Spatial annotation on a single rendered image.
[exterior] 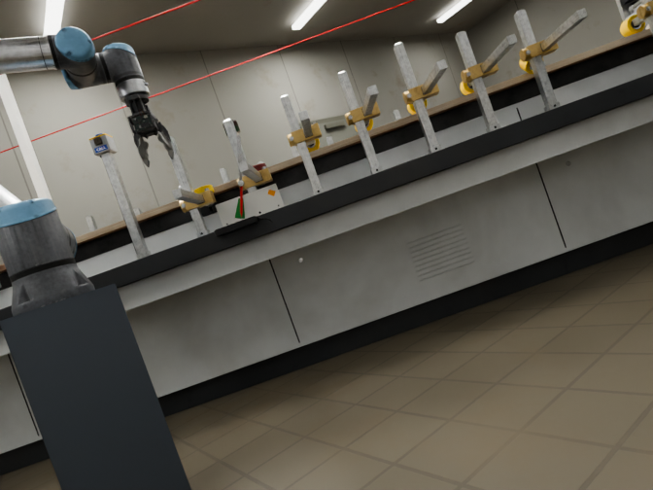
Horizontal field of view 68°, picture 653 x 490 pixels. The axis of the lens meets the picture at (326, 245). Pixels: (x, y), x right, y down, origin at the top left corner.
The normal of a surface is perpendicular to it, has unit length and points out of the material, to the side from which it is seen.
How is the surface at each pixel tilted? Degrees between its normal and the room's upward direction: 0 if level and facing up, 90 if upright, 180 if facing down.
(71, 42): 90
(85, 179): 90
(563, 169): 90
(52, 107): 90
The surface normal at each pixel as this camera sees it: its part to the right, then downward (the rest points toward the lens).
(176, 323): -0.01, 0.02
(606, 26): -0.78, 0.29
